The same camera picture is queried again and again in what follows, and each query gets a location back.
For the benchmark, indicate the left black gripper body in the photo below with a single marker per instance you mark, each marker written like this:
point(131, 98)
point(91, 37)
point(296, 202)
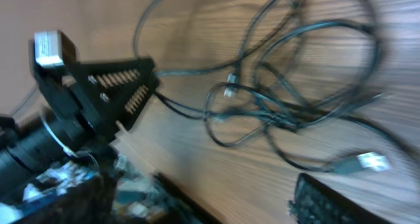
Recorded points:
point(73, 119)

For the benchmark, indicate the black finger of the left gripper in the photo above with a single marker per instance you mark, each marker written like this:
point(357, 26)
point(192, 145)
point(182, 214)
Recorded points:
point(114, 92)

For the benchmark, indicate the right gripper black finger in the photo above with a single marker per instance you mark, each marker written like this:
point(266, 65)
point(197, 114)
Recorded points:
point(316, 203)

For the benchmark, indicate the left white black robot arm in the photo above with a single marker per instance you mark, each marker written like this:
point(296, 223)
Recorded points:
point(21, 159)

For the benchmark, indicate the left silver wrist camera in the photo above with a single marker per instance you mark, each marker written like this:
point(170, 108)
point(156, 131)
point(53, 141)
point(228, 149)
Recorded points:
point(54, 49)

